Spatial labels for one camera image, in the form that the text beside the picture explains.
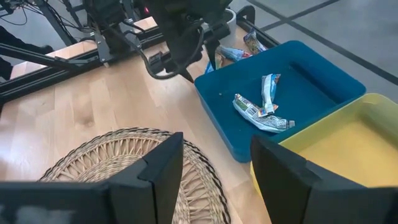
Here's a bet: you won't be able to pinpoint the black chair foot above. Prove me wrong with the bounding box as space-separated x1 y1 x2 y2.
0 26 55 55

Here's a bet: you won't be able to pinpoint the round woven straw placemat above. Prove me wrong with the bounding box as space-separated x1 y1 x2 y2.
39 126 231 224

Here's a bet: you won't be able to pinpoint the yellow plastic bin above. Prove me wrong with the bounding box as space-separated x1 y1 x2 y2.
249 93 398 200

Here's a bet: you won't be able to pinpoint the black aluminium table frame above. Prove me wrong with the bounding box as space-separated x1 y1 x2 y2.
0 4 280 105

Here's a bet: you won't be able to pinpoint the blue plastic bin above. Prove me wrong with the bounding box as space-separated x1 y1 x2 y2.
193 40 367 164

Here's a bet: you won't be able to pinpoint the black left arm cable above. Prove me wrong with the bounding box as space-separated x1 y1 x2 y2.
123 20 206 81

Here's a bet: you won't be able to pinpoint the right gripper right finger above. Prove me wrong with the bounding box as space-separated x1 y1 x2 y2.
250 134 398 224

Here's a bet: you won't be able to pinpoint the blue wrapper granola bar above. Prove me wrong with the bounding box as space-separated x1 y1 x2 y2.
204 45 253 75

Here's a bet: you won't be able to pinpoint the silver printed granola bar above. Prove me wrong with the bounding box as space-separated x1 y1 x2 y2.
232 93 296 134

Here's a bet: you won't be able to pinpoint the blue and silver granola bar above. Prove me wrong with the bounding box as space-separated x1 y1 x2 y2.
261 73 282 114

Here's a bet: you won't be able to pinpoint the black frame bracket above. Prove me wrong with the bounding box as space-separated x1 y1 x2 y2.
235 5 257 26

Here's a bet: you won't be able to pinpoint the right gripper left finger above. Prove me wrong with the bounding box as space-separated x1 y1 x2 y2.
0 131 185 224

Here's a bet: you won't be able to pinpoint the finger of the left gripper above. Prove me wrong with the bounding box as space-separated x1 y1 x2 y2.
203 21 233 72
174 58 196 84

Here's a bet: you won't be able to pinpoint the snack packets behind tray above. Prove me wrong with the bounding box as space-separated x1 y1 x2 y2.
243 28 268 55

